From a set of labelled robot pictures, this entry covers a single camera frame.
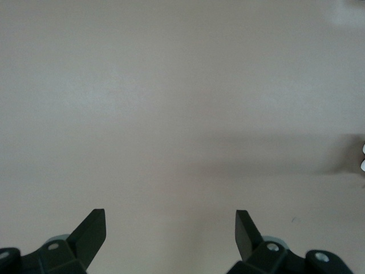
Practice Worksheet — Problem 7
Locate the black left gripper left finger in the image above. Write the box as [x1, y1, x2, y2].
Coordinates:
[19, 208, 107, 274]

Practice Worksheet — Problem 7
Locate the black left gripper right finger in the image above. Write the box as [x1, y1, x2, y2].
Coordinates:
[228, 209, 308, 274]

